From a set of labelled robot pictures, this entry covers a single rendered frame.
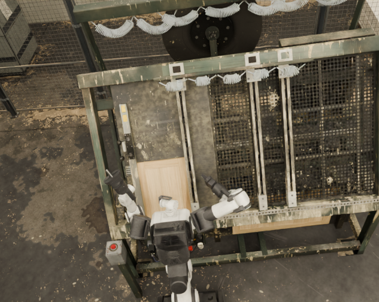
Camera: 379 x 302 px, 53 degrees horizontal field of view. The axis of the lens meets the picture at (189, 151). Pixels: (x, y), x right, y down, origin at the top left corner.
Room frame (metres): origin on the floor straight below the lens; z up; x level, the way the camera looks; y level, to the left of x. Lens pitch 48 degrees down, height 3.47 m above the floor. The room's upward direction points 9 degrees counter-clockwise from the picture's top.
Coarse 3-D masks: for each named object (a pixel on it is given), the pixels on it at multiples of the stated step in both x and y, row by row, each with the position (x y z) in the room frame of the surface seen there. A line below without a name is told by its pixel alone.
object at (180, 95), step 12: (180, 72) 2.18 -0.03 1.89; (180, 84) 2.03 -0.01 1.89; (180, 96) 2.12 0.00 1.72; (180, 108) 2.07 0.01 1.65; (180, 120) 2.03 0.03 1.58; (192, 156) 1.89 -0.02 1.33; (192, 168) 1.82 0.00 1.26; (192, 180) 1.80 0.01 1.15; (192, 192) 1.73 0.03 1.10; (192, 204) 1.67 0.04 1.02
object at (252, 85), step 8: (248, 56) 2.18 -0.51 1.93; (256, 56) 2.17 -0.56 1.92; (248, 64) 2.15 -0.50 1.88; (256, 64) 2.14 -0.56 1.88; (256, 72) 2.01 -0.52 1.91; (248, 80) 2.09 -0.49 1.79; (256, 80) 2.08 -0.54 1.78; (248, 88) 2.12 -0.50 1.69; (256, 88) 2.08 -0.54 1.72; (256, 96) 2.05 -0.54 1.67; (256, 104) 2.02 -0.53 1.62; (256, 112) 2.00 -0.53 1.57; (256, 120) 1.98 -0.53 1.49; (256, 128) 1.95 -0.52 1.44; (256, 136) 1.90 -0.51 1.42; (256, 144) 1.86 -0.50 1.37; (256, 152) 1.83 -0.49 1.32; (256, 160) 1.80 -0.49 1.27; (256, 168) 1.76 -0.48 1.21; (256, 176) 1.75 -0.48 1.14; (264, 176) 1.72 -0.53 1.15; (256, 184) 1.74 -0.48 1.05; (264, 184) 1.69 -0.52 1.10; (264, 192) 1.65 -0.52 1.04; (264, 200) 1.62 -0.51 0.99; (264, 208) 1.59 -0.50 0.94
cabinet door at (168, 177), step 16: (160, 160) 1.93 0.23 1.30; (176, 160) 1.91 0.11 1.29; (144, 176) 1.87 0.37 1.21; (160, 176) 1.86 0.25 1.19; (176, 176) 1.84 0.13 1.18; (144, 192) 1.80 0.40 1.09; (160, 192) 1.79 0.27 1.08; (176, 192) 1.77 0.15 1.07; (144, 208) 1.73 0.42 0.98; (160, 208) 1.72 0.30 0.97
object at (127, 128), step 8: (120, 104) 2.17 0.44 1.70; (120, 112) 2.14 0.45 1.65; (128, 120) 2.10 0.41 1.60; (128, 128) 2.07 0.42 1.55; (136, 160) 1.95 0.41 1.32; (136, 168) 1.90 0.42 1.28; (136, 176) 1.87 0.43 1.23; (136, 184) 1.83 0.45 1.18; (136, 192) 1.80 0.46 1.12; (136, 200) 1.76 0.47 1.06
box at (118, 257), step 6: (120, 240) 1.51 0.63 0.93; (108, 246) 1.48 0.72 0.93; (120, 246) 1.46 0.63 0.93; (108, 252) 1.43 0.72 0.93; (114, 252) 1.42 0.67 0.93; (120, 252) 1.42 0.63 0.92; (126, 252) 1.50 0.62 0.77; (108, 258) 1.41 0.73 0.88; (114, 258) 1.41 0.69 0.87; (120, 258) 1.40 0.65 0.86; (114, 264) 1.41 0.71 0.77
